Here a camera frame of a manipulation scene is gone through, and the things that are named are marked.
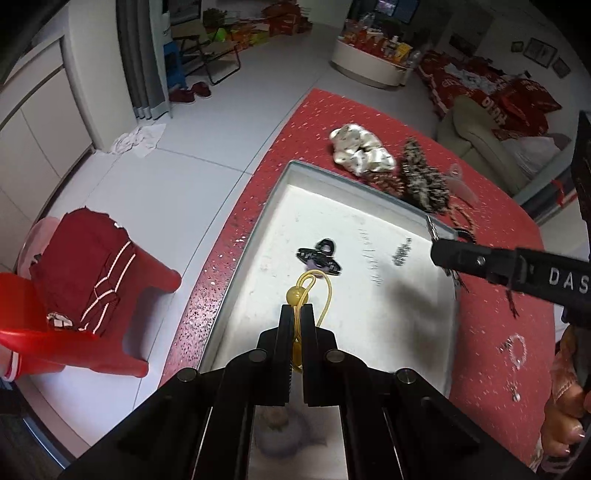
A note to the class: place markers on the large framed wall picture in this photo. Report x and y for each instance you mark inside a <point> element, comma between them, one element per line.
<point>539,53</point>

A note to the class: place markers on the white plastic bag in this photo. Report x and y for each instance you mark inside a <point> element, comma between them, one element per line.
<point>545,152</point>

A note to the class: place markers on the red plastic stool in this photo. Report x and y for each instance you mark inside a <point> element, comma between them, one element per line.
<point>152,272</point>

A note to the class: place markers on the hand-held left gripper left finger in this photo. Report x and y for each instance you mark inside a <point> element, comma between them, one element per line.
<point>286,332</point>

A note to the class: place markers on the blue plastic stool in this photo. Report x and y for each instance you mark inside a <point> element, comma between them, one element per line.
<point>171,64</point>

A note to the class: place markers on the folded red garment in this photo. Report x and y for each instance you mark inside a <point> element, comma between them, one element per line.
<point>78,258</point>

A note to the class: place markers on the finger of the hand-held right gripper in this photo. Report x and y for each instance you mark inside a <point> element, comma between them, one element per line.
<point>471,258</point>

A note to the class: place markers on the red ribbon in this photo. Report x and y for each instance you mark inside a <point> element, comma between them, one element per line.
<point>563,191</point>

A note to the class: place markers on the folding chair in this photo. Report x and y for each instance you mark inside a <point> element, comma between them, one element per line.
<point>217,55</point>

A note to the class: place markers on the white satin scrunchie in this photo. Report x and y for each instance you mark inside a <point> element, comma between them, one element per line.
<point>360,147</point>

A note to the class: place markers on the red printed blanket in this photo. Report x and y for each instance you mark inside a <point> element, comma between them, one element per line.
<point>521,97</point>

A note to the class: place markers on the round white coffee table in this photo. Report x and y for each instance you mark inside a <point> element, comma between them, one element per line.
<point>364,64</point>

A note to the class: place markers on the grey curtain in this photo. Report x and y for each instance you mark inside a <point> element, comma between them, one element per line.
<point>143,69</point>

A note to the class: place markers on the person's right hand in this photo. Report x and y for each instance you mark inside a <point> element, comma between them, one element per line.
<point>561,429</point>

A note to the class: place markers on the leopard print scrunchie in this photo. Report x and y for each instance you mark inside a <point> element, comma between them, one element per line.
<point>422,184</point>

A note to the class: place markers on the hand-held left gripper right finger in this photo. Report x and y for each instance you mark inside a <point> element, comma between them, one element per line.
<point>310,332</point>

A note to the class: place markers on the white floor cloth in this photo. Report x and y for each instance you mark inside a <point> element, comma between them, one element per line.
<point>138,138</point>

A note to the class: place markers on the beige sofa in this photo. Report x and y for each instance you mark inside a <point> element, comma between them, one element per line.
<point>475,138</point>

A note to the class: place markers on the beige cabinet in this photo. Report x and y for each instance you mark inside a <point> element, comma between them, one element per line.
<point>37,138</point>

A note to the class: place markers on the orange striped plastic cup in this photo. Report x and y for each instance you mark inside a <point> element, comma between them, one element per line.
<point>9,367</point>

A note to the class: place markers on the small framed wall picture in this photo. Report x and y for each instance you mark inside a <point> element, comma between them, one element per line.
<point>517,47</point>
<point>562,68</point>

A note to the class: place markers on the stack of red gift boxes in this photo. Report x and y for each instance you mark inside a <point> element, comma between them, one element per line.
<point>284,18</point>

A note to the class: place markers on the clear hair claw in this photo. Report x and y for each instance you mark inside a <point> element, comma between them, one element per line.
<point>461,184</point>

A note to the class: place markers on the silver rhinestone hair clip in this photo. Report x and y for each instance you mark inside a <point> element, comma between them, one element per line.
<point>401,251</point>

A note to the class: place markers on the red slipper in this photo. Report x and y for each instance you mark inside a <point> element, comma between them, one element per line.
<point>202,90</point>
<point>182,96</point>

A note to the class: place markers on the pile of snack packets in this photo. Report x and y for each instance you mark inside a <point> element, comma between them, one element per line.
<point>378,39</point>

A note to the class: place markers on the grey tray with white inside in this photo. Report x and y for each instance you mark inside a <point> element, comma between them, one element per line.
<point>369,332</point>

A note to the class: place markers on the dark purple hair claw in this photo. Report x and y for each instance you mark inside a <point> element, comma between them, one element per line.
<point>318,258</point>

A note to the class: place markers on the green leafy bundle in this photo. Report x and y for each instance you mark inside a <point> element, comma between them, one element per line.
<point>217,17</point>

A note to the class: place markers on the person's right forearm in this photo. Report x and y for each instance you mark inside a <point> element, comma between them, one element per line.
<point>565,364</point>

